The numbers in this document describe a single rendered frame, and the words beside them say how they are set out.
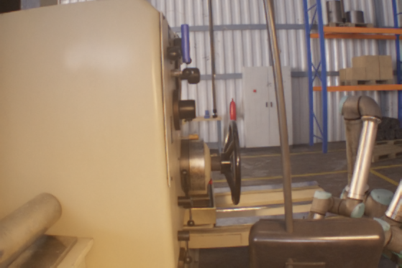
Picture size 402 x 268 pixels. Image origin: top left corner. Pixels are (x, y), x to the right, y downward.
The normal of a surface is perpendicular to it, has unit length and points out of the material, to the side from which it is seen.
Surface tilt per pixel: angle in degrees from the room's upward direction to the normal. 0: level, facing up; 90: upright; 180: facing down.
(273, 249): 110
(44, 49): 90
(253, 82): 90
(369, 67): 90
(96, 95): 90
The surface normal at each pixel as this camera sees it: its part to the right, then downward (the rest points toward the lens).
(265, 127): -0.02, 0.07
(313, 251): -0.25, 0.41
